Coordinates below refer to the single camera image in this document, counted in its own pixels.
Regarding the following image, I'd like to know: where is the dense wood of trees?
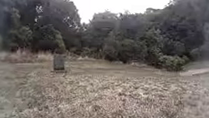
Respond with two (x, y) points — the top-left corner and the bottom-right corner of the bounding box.
(0, 0), (209, 74)

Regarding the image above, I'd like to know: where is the dry leaf-strewn grass field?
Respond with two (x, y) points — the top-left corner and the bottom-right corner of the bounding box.
(0, 54), (209, 118)

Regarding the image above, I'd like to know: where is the pale paved path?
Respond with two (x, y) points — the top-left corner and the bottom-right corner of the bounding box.
(179, 66), (209, 78)

